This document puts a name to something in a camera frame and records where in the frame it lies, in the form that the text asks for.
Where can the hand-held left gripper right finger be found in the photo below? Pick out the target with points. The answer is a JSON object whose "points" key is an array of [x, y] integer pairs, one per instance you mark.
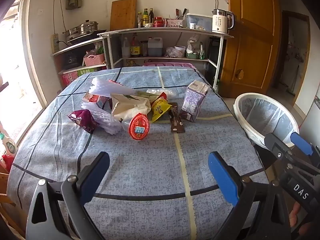
{"points": [[220, 175]]}

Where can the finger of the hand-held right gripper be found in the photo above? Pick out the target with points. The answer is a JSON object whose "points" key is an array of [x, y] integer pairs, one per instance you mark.
{"points": [[302, 143], [275, 145]]}

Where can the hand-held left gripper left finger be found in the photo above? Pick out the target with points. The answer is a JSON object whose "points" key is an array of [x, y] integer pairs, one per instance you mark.
{"points": [[93, 180]]}

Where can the white round bin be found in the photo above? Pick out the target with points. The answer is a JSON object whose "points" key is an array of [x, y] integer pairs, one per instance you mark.
{"points": [[246, 127]]}

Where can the white foam net sleeve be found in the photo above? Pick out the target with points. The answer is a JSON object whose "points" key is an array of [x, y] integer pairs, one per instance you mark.
{"points": [[110, 125]]}

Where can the purple snack bag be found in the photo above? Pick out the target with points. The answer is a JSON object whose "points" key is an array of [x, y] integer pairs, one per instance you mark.
{"points": [[83, 120]]}

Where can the brown chocolate wrapper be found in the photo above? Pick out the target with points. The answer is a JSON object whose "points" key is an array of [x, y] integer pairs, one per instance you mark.
{"points": [[176, 122]]}

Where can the red lid jelly cup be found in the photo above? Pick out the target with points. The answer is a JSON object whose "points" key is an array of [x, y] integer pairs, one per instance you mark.
{"points": [[138, 127]]}

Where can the cream packet with green print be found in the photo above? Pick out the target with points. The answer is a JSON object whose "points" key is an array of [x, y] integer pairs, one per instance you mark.
{"points": [[130, 107]]}

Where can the purple and white drink carton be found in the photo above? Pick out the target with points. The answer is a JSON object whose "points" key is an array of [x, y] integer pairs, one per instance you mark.
{"points": [[193, 97]]}

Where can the red and white carton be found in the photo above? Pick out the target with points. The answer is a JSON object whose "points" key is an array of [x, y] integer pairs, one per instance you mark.
{"points": [[91, 97]]}

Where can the yellow snack wrapper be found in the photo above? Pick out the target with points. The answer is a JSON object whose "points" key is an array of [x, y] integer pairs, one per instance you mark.
{"points": [[158, 108]]}

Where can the person's right hand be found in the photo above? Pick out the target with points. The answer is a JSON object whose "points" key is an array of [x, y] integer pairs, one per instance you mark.
{"points": [[296, 217]]}

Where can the clear plastic bin liner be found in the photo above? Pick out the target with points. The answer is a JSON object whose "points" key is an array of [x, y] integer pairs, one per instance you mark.
{"points": [[265, 115]]}

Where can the green plastic bottle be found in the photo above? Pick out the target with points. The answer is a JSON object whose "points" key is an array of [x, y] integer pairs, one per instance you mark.
{"points": [[216, 85]]}

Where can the white and green detergent bottle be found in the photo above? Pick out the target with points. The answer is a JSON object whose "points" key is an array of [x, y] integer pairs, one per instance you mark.
{"points": [[9, 145]]}

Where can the red and green cardboard box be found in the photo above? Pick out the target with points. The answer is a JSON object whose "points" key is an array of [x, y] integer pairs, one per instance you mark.
{"points": [[70, 77]]}

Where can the wooden door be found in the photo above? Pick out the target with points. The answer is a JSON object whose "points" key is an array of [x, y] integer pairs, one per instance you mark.
{"points": [[250, 42]]}

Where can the black board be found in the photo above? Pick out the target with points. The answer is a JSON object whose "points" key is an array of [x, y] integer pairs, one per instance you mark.
{"points": [[214, 52]]}

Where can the green and white packet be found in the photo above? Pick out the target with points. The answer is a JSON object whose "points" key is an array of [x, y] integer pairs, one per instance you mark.
{"points": [[202, 51]]}

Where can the pink plastic basket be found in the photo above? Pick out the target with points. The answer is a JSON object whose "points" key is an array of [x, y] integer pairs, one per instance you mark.
{"points": [[93, 60]]}

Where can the pink lid storage box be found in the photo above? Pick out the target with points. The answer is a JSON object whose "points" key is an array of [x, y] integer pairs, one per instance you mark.
{"points": [[170, 65]]}

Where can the green basin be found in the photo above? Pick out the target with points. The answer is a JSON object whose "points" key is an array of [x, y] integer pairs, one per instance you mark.
{"points": [[192, 55]]}

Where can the black appliance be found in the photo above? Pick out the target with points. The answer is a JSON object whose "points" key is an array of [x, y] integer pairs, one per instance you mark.
{"points": [[71, 60]]}

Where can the low white shelf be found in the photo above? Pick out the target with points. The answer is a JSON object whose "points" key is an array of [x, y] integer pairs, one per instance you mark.
{"points": [[57, 63]]}

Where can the white plastic bag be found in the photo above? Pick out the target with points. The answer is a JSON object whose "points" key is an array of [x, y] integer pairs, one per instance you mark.
{"points": [[192, 45]]}

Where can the white plastic tub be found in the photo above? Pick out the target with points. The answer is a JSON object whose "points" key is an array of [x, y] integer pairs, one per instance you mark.
{"points": [[180, 50]]}

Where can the white metal shelf rack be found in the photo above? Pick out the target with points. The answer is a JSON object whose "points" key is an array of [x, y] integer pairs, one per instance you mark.
{"points": [[115, 51]]}

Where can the knotted clear plastic bag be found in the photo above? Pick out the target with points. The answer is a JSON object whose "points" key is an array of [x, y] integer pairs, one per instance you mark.
{"points": [[171, 52]]}

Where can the white electric kettle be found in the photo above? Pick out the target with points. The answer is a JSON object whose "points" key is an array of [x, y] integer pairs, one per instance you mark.
{"points": [[221, 21]]}

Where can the window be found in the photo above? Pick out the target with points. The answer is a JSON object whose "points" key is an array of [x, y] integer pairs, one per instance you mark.
{"points": [[17, 67]]}

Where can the clear plastic bottle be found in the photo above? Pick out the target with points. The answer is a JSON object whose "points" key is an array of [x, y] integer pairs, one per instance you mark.
{"points": [[125, 47]]}

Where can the soy sauce bottle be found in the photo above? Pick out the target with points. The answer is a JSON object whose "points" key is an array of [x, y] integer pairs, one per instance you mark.
{"points": [[135, 47]]}

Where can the dark jar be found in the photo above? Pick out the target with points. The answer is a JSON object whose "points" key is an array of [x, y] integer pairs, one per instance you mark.
{"points": [[143, 49]]}

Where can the black induction cooker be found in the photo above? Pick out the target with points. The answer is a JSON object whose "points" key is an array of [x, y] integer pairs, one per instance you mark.
{"points": [[80, 39]]}

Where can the white power strip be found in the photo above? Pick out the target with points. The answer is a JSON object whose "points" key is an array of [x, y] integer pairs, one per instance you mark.
{"points": [[55, 43]]}

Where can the translucent jerry can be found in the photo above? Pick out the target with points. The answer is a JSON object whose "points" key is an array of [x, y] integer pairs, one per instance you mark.
{"points": [[155, 46]]}

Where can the clear plastic storage box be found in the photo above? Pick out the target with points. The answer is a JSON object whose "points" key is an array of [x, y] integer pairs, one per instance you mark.
{"points": [[198, 21]]}

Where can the stainless steel steamer pot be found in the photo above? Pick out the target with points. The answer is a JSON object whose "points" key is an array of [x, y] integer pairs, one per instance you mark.
{"points": [[87, 27]]}

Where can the pink utensil holder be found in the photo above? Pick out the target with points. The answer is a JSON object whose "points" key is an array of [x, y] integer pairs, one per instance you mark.
{"points": [[175, 23]]}

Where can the red lid jar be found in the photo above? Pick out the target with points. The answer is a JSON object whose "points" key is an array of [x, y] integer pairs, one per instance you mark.
{"points": [[158, 22]]}

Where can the small seasoning bottle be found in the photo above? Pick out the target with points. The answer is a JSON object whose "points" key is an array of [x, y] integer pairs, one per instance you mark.
{"points": [[139, 20]]}

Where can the wooden cutting board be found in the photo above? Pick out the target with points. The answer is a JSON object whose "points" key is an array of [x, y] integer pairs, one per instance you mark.
{"points": [[123, 15]]}

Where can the green glass bottle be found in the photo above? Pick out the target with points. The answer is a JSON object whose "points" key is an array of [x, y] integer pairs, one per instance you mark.
{"points": [[145, 16]]}

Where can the dark glass bottle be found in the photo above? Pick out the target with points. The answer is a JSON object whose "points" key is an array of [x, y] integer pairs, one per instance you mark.
{"points": [[151, 15]]}

